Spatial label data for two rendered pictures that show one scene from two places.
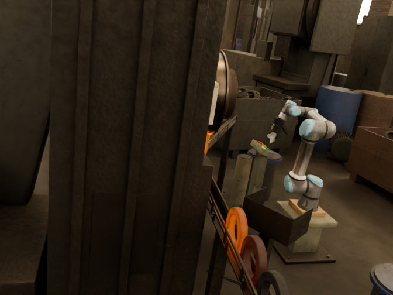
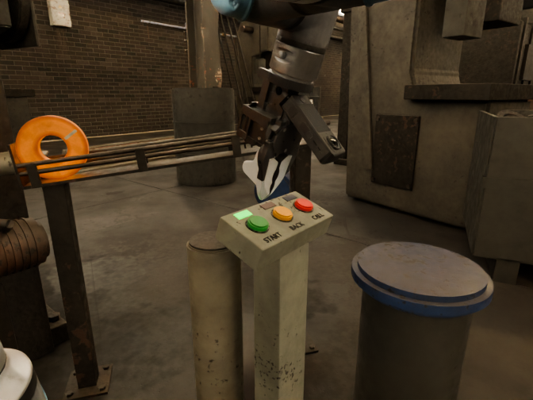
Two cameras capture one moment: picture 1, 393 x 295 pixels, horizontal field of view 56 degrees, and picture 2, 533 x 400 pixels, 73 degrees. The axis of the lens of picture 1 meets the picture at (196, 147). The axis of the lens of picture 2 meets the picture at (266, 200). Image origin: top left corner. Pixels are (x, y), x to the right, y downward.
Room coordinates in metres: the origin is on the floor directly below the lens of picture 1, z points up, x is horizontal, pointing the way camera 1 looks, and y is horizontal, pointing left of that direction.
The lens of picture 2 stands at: (2.50, -1.09, 0.83)
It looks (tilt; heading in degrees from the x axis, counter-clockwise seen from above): 16 degrees down; 55
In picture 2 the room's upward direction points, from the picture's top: straight up
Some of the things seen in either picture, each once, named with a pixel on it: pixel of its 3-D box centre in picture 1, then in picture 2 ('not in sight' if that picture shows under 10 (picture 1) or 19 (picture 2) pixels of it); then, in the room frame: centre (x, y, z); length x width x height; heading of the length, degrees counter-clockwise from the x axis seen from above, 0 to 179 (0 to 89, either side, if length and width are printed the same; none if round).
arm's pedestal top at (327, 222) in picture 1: (305, 213); not in sight; (2.45, -0.85, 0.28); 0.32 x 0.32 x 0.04; 17
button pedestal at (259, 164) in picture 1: (257, 178); (280, 340); (2.91, -0.54, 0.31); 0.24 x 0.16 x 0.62; 16
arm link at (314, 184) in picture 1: (312, 185); not in sight; (2.45, -0.85, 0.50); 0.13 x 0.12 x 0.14; 99
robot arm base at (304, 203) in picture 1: (309, 200); not in sight; (2.45, -0.85, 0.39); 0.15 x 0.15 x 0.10
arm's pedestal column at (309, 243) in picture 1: (300, 232); not in sight; (2.45, -0.85, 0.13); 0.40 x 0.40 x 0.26; 17
